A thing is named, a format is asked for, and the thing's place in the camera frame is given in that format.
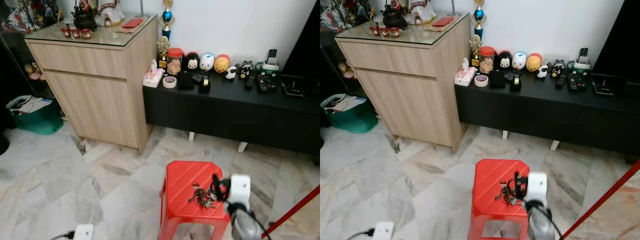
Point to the red plastic stool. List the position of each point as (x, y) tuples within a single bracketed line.
[(492, 172), (182, 177)]

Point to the black low console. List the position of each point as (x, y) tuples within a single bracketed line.
[(225, 115), (540, 115)]

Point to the marble folding table red rim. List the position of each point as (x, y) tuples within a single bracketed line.
[(305, 222), (615, 210)]

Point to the black tape dispenser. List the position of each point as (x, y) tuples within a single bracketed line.
[(204, 85), (516, 83)]

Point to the black pouch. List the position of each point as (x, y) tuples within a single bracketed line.
[(185, 81), (497, 80)]

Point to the black remote control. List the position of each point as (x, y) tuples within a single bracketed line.
[(561, 81), (272, 83), (582, 81), (262, 83), (249, 82), (573, 82)]

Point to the white tape roll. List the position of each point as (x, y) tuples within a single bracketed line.
[(169, 82), (481, 81)]

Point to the small white black figure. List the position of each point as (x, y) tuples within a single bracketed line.
[(230, 73), (542, 71)]

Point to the black tray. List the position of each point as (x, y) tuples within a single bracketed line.
[(293, 90), (603, 89)]

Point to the white pink tissue box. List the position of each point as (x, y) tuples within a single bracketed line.
[(464, 76), (152, 77)]

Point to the orange bear plush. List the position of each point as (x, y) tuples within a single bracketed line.
[(533, 62), (222, 64)]

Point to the white round plush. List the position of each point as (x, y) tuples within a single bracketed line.
[(207, 62), (519, 61)]

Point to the clear jar red lid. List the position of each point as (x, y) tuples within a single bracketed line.
[(487, 60), (174, 61)]

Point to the small gold trophy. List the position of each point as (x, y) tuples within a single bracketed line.
[(163, 52), (475, 50)]

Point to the green bag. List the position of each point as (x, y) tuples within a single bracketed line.
[(37, 120), (350, 119)]

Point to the light wooden cabinet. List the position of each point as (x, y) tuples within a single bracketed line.
[(95, 90), (405, 90)]

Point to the tall blue gold trophy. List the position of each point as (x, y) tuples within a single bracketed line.
[(167, 17), (479, 17)]

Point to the dark glass display shelf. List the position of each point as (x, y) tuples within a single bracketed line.
[(20, 45), (332, 55)]

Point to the flat wooden tray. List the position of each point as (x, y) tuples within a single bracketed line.
[(431, 28), (120, 30)]

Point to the red envelope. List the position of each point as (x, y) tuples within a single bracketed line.
[(133, 23), (444, 21)]

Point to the thin metal pole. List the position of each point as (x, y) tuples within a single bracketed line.
[(142, 7), (453, 7)]

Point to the small red cup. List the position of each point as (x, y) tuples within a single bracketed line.
[(86, 34), (76, 33), (394, 32), (384, 31), (375, 30), (66, 32)]

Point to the white robed figurine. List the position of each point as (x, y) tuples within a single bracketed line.
[(110, 12), (421, 11)]

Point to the black teapot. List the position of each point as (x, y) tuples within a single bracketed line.
[(84, 19), (395, 17)]

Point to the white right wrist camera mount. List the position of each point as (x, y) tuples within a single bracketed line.
[(537, 187), (240, 189)]

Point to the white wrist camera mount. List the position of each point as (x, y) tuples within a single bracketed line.
[(383, 231), (84, 233), (240, 189), (537, 187)]

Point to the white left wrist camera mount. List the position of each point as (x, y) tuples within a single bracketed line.
[(383, 231), (84, 233)]

